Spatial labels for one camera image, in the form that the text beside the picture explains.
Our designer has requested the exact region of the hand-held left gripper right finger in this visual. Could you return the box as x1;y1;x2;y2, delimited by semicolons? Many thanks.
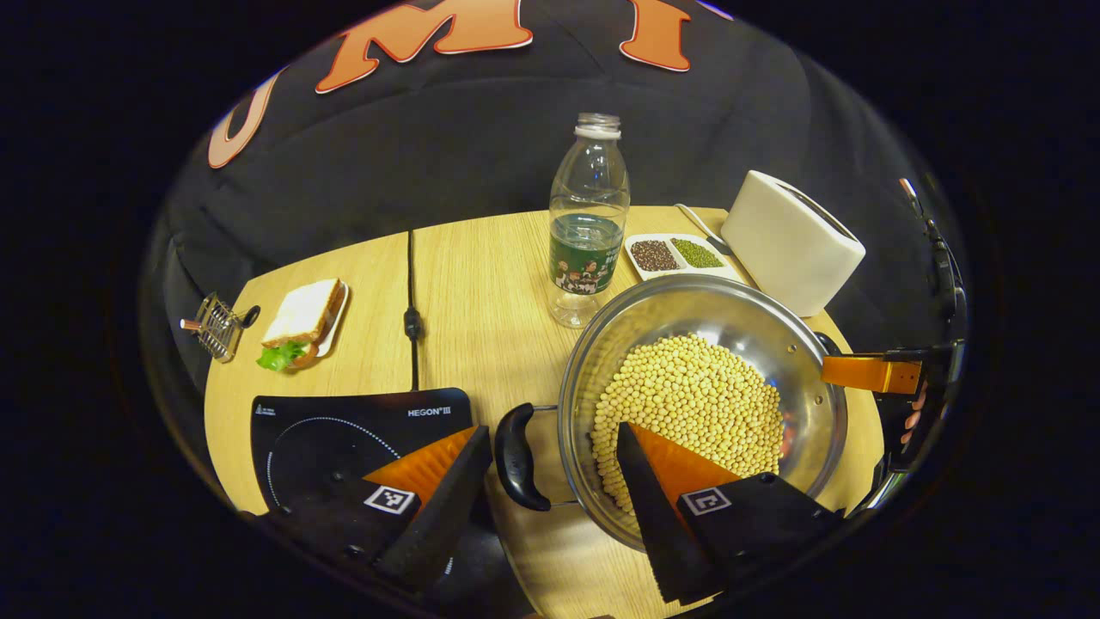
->
614;421;847;607

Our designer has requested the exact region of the sandwich on white plate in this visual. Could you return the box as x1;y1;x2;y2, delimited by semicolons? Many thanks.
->
255;278;351;372

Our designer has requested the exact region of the black power cable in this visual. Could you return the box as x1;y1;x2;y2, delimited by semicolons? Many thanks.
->
404;228;424;393

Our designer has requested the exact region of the white divided bean dish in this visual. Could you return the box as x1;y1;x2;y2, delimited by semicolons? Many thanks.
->
625;232;745;285

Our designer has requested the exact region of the pile of soybeans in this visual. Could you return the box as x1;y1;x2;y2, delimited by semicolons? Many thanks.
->
589;334;787;517

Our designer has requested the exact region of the steel pot with black handles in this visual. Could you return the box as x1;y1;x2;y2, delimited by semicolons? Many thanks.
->
494;273;852;553

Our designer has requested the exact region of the white toaster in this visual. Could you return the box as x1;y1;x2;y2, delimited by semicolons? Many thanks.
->
720;169;867;319

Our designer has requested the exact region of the small wire rack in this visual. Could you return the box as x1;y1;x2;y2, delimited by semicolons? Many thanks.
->
179;292;260;364

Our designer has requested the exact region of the clear plastic water bottle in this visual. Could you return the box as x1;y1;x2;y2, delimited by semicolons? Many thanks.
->
547;112;631;330

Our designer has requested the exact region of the black induction cooktop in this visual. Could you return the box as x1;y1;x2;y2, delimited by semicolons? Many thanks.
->
249;387;535;619

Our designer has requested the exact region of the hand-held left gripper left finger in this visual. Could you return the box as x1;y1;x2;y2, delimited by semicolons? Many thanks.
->
249;426;495;594

